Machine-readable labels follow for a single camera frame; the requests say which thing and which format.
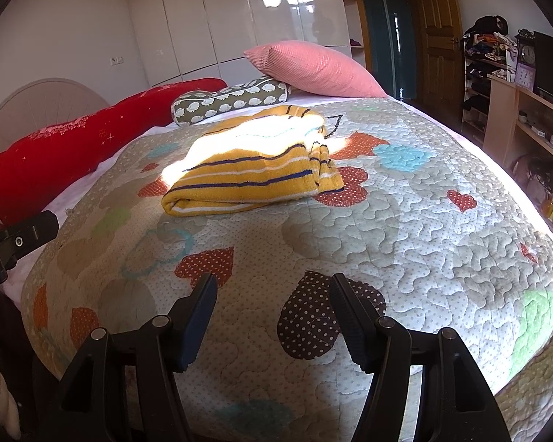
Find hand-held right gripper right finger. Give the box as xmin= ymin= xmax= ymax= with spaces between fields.
xmin=329 ymin=274 xmax=512 ymax=442

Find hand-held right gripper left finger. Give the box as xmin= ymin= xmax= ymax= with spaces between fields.
xmin=53 ymin=273 xmax=218 ymax=442

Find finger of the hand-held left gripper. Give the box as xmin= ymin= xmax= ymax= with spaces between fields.
xmin=0 ymin=210 xmax=60 ymax=263

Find yellow striped sweater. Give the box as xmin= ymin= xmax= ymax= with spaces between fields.
xmin=161 ymin=105 xmax=345 ymax=218

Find patterned quilted bedspread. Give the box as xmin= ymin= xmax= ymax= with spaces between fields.
xmin=21 ymin=97 xmax=553 ymax=442

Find red long pillow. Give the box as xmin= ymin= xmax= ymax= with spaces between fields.
xmin=0 ymin=78 xmax=228 ymax=226

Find round white headboard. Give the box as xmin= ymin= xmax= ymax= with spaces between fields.
xmin=0 ymin=78 xmax=110 ymax=240

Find green patterned bolster pillow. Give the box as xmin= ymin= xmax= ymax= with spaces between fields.
xmin=171 ymin=79 xmax=292 ymax=127

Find cluttered side shelf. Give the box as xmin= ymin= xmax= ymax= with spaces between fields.
xmin=483 ymin=73 xmax=553 ymax=235

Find pink ribbed pillow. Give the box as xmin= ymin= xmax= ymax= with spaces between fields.
xmin=244 ymin=41 xmax=388 ymax=98

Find cluttered shelf rack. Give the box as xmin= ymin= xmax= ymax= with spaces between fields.
xmin=461 ymin=16 xmax=521 ymax=143

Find wooden door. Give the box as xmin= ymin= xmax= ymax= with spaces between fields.
xmin=408 ymin=0 xmax=464 ymax=116

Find purple alarm clock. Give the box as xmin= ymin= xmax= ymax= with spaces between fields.
xmin=515 ymin=63 xmax=535 ymax=91

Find white glossy wardrobe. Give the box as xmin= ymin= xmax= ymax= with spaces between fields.
xmin=129 ymin=0 xmax=366 ymax=88

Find dark mantel clock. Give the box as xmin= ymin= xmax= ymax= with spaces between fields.
xmin=516 ymin=30 xmax=536 ymax=69

